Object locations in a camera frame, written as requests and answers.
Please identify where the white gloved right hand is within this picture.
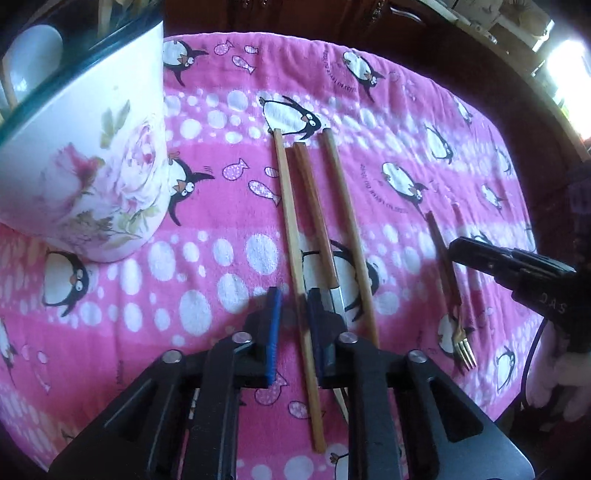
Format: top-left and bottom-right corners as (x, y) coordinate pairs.
(526, 323), (590, 422)

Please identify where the white floral utensil holder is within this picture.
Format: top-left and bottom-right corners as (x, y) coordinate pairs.
(1, 1), (169, 262)

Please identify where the gold fork brown handle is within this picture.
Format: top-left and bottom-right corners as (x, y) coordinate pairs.
(425, 211), (477, 371)

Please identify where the tan wooden chopstick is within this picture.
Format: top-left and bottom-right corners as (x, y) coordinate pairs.
(322, 128), (380, 347)

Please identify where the brown handled knife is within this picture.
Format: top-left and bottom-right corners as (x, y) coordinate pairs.
(285, 141), (351, 423)

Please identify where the pink penguin blanket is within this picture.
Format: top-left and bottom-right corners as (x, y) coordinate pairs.
(1, 32), (536, 479)

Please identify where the white ceramic spoon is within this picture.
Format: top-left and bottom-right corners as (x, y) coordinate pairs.
(8, 25), (63, 102)

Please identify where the dark brown chopstick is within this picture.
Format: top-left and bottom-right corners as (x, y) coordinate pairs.
(273, 129), (327, 453)

